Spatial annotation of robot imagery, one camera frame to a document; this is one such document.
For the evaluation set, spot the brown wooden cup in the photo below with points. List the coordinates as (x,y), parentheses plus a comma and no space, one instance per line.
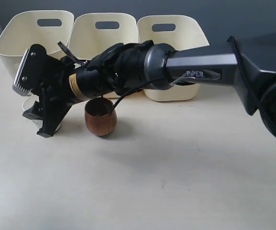
(100,116)

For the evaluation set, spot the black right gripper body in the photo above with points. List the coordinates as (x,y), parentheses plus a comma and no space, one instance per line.
(53,90)

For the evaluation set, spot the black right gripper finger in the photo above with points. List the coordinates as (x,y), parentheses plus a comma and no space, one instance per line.
(50,124)
(34,113)

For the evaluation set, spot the cream right plastic bin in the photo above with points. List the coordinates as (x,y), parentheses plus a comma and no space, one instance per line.
(180,31)

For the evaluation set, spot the white paper cup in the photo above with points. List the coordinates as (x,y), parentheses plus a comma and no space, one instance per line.
(28,103)

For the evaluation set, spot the cream left plastic bin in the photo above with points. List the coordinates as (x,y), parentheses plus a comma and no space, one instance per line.
(44,27)

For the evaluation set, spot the cream plastic bin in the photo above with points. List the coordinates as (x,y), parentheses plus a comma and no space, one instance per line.
(180,31)
(93,33)
(44,27)

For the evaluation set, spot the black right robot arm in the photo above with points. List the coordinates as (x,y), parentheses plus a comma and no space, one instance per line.
(248,65)

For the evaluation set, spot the cream middle plastic bin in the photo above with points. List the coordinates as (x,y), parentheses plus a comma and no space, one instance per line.
(93,33)

